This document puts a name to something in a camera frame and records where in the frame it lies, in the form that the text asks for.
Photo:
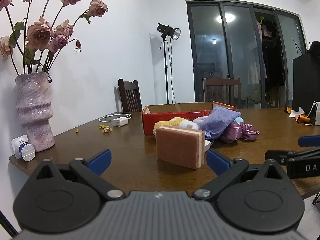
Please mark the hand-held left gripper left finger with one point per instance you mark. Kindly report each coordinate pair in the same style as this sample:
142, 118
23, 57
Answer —
100, 160

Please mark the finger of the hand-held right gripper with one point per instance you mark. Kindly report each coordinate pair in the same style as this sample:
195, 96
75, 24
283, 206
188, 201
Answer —
310, 140
275, 156

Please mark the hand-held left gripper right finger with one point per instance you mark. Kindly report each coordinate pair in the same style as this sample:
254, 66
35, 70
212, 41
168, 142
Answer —
217, 161

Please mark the purple towel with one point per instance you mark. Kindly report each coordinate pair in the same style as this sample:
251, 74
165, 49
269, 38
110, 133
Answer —
217, 122

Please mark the brown layered sponge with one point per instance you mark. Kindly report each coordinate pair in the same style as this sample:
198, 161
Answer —
178, 146

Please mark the blue plush toy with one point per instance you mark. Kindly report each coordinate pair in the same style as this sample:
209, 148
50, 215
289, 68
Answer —
200, 119

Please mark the white plush toy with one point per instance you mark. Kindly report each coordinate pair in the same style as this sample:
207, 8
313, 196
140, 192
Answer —
188, 125

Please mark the red cardboard box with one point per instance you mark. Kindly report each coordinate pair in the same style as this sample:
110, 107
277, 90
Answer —
175, 116

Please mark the yellow plush toy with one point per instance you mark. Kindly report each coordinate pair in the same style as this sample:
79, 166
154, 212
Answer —
167, 123

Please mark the small white box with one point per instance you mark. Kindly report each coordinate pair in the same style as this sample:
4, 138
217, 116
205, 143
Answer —
207, 145

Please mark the orange white wrappers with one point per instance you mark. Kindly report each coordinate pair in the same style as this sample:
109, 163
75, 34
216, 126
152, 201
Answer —
298, 117

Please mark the white bottle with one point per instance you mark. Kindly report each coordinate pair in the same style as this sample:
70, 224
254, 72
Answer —
317, 113

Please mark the dried petal scraps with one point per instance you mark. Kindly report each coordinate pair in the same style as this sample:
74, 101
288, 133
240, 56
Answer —
105, 128

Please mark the white charger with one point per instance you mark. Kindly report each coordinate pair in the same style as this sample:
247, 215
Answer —
119, 122

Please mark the dark wooden chair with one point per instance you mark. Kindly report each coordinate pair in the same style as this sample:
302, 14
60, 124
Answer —
130, 96
221, 90

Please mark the white and blue plug device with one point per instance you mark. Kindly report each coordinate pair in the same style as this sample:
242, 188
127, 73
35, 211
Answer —
27, 152

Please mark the pink textured vase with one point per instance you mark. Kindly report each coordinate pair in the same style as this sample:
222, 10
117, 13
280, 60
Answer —
35, 112

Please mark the sliding glass door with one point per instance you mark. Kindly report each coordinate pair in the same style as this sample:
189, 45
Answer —
245, 52

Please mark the studio light on stand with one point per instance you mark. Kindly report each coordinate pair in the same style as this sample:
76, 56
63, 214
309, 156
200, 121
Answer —
168, 55

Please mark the dried rose bouquet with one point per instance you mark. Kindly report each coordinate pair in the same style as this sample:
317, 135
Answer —
40, 33

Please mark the white wall socket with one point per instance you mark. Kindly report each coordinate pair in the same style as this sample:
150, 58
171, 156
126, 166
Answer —
17, 142

